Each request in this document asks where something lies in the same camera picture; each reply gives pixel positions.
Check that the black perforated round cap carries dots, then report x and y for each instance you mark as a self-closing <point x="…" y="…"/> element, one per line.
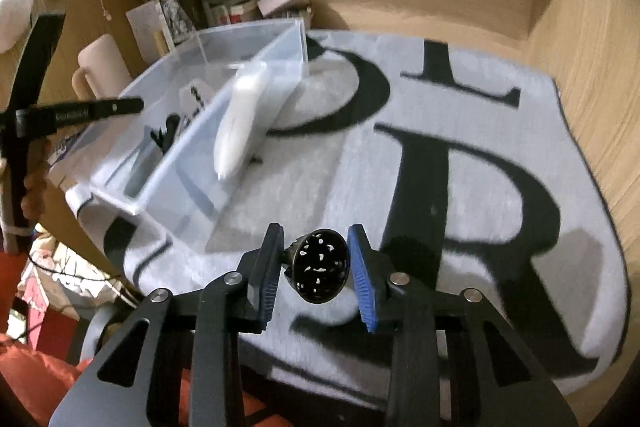
<point x="317" y="267"/>

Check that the blue and white booklet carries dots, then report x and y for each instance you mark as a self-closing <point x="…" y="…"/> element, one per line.
<point x="70" y="147"/>

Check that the grey mat with black letters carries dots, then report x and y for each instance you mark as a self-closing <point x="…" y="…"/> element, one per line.
<point x="450" y="207"/>

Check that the orange-red cloth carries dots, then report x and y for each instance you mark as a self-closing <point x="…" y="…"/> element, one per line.
<point x="40" y="387"/>

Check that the clear plastic storage box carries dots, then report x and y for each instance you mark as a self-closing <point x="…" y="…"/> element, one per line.
<point x="200" y="157"/>

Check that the white handwritten paper note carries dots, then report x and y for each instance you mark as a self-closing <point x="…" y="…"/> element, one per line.
<point x="142" y="24"/>

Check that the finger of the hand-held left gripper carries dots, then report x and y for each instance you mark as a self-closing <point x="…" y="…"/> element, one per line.
<point x="100" y="109"/>

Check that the white lint remover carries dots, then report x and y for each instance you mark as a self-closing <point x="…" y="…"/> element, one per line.
<point x="240" y="122"/>

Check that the person's left hand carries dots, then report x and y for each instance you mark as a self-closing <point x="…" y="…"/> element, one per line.
<point x="34" y="194"/>

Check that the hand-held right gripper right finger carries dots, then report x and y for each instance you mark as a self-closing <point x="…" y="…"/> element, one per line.
<point x="364" y="289"/>

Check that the patterned fabric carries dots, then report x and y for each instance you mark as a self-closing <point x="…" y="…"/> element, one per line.
<point x="65" y="267"/>

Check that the beige mug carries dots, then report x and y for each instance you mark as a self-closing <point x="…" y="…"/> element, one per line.
<point x="102" y="64"/>

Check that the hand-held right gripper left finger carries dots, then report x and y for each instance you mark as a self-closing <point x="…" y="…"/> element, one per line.
<point x="267" y="284"/>

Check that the small red box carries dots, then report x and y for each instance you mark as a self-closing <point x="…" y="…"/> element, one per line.
<point x="236" y="14"/>

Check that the white fluffy ball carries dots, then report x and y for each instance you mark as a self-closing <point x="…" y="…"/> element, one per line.
<point x="12" y="17"/>

